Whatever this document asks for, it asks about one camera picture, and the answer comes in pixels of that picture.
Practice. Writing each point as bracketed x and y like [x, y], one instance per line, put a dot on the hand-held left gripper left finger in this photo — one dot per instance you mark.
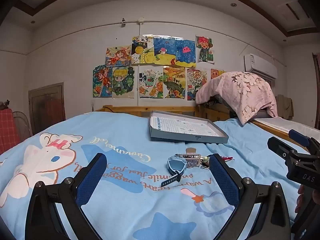
[92, 177]

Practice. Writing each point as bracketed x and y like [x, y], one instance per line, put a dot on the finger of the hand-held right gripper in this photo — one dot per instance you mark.
[278, 148]
[298, 137]

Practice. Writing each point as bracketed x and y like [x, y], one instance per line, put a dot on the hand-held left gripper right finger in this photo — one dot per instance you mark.
[223, 177]

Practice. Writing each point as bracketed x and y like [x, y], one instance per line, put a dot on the keyring with charms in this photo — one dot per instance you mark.
[205, 166]

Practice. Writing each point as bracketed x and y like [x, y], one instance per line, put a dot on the beige hair claw clip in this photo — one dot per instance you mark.
[192, 161]

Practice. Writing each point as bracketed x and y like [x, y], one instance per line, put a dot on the blue smartwatch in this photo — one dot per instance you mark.
[176, 166]

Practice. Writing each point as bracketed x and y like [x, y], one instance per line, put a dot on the grey-blue shallow box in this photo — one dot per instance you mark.
[185, 127]

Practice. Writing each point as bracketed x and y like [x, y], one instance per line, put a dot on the person's right hand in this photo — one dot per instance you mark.
[300, 203]

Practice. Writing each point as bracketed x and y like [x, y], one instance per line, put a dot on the white mattress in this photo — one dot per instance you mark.
[280, 125]

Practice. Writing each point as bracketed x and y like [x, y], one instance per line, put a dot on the hanging beige garment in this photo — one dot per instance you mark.
[285, 105]

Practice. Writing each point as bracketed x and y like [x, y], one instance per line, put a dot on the light blue printed blanket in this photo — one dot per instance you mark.
[125, 205]

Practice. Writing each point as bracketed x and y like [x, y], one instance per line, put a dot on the pink floral quilt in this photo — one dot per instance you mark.
[237, 92]

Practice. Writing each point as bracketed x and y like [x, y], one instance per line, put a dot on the grey cloth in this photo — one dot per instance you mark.
[217, 100]

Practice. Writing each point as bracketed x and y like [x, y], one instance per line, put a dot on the white air conditioner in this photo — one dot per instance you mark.
[260, 63]

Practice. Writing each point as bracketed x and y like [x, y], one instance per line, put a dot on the brown wooden door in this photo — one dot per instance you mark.
[47, 105]

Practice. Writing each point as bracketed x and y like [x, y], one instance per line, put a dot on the red plaid cloth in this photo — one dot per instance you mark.
[7, 130]

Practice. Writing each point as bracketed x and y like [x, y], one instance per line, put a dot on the ceiling air vent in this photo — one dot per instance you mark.
[292, 10]

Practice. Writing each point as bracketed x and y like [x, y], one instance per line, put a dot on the dark wooden door frame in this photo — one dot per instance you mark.
[316, 80]

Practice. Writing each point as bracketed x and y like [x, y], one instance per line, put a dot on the wall socket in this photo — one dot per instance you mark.
[93, 103]

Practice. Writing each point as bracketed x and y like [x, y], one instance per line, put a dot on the group of colourful wall drawings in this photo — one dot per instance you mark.
[150, 80]

